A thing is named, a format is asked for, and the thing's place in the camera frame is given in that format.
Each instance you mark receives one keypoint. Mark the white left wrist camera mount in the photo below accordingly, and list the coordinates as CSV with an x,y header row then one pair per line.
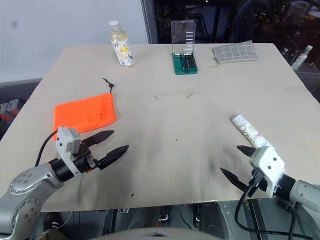
x,y
65,140

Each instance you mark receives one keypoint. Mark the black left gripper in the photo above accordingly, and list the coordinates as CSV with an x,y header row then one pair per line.
x,y
85,160

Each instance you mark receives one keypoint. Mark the yellow drink bottle white cap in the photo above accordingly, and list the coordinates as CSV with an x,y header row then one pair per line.
x,y
123,47

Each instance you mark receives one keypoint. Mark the dark window frame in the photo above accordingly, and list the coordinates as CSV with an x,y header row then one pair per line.
x,y
147,21

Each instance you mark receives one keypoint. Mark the clear bottle green label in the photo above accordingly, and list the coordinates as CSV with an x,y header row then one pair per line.
x,y
301,58

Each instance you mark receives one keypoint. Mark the grey checked fabric pouch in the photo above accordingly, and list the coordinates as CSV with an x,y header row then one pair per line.
x,y
235,53

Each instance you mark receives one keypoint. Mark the grey red storage cases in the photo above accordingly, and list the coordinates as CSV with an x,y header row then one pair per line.
x,y
8,110

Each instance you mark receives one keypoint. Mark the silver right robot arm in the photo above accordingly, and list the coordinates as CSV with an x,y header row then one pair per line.
x,y
303,195

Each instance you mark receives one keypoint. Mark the white Dove tube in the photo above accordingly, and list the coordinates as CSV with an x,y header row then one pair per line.
x,y
250,130

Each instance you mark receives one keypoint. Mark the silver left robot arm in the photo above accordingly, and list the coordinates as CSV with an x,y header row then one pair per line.
x,y
27,182

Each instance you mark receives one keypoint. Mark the green screwdriver bit set case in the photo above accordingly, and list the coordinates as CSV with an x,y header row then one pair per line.
x,y
185,62

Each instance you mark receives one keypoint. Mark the black sneaker white stripes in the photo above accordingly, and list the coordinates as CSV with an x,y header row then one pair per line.
x,y
53,221

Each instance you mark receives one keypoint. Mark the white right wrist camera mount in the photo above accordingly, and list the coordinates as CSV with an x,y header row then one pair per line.
x,y
268,162

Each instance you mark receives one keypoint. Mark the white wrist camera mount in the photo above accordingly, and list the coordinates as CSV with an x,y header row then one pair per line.
x,y
268,162
65,140

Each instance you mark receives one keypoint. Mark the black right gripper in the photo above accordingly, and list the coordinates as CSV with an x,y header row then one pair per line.
x,y
262,185

